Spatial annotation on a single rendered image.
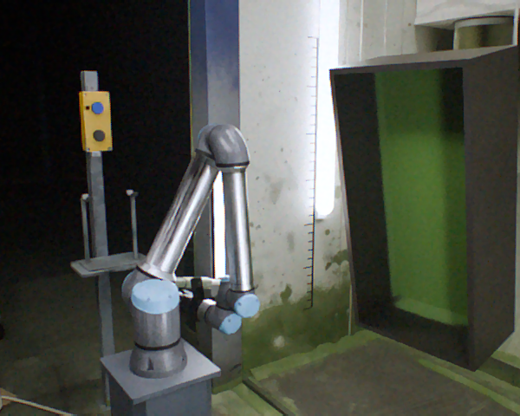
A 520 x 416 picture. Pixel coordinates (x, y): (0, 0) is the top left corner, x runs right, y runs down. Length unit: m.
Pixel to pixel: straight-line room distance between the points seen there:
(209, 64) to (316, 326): 1.62
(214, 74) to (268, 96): 0.32
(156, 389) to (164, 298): 0.27
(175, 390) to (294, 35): 1.82
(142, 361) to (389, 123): 1.50
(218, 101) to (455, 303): 1.46
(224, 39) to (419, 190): 1.14
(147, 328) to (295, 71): 1.60
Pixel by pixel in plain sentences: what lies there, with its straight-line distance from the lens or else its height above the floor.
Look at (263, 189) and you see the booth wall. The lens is 2.64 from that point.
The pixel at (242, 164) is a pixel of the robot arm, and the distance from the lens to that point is 1.67.
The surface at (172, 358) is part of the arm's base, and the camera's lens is 1.72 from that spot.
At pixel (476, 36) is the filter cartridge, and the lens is 3.25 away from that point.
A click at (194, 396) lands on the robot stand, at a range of 1.75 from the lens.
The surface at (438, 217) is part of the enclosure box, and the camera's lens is 2.44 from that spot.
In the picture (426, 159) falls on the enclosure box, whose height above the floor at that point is 1.26.
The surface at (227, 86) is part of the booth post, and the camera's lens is 2.49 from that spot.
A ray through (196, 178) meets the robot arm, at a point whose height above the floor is 1.24.
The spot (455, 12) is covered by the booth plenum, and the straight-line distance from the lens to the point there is 3.25.
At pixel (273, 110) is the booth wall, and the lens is 2.64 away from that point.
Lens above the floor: 1.48
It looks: 12 degrees down
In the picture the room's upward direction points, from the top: straight up
